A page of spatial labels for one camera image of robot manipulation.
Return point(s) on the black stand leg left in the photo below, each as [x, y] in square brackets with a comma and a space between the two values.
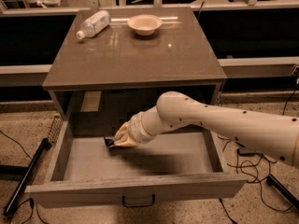
[11, 206]

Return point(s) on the clear plastic water bottle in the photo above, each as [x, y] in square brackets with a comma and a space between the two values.
[93, 25]

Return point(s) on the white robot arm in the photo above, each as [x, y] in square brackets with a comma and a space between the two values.
[273, 135]

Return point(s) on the grey cabinet with glossy top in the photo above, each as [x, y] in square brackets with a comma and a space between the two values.
[177, 54]

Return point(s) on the black drawer handle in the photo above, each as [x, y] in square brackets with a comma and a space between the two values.
[138, 201]

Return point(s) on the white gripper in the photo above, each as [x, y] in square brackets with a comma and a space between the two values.
[135, 129]

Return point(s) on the metal mesh panel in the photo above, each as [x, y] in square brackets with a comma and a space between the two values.
[55, 128]

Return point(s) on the open grey top drawer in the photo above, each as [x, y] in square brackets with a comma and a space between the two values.
[179, 166]

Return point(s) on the blue rxbar blueberry wrapper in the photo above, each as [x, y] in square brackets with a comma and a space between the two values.
[109, 142]

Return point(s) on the black stand leg right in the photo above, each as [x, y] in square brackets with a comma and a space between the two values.
[271, 180]

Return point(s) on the black stand leg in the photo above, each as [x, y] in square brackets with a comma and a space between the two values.
[11, 206]
[271, 180]

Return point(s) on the white paper bowl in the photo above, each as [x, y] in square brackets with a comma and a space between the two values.
[145, 24]

